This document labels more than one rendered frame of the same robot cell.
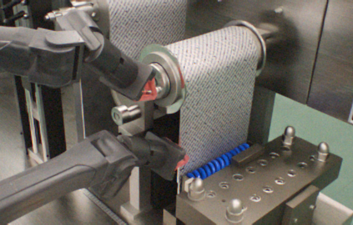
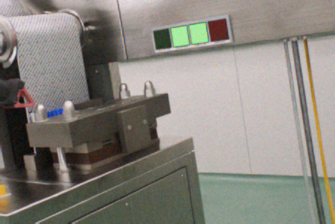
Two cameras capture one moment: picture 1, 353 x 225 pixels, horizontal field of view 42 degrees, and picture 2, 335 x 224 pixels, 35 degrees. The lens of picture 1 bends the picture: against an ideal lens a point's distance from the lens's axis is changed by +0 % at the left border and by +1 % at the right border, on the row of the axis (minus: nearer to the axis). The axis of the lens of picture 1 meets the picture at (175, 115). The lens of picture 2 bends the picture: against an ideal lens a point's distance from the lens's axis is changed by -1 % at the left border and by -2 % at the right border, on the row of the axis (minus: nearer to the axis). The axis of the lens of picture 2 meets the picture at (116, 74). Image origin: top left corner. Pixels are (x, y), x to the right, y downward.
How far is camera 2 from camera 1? 77 cm
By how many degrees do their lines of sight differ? 27
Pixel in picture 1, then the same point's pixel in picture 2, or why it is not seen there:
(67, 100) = not seen: outside the picture
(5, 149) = not seen: outside the picture
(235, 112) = (70, 72)
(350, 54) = (138, 3)
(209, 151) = (54, 102)
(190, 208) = (37, 127)
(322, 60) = (124, 17)
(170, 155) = (12, 85)
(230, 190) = not seen: hidden behind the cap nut
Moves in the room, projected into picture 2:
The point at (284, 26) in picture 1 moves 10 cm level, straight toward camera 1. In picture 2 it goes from (95, 7) to (88, 6)
